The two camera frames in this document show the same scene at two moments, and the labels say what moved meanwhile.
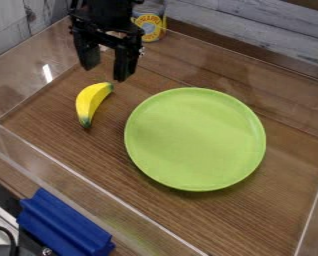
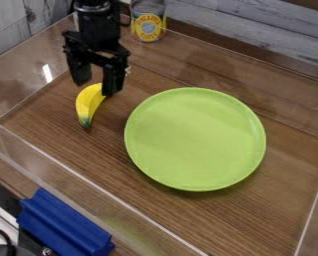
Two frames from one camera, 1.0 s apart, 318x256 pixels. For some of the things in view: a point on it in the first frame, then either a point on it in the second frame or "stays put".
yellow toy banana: x=88 y=100 stays put
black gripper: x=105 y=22 -> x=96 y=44
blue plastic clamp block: x=63 y=230 stays put
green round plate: x=196 y=138 stays put
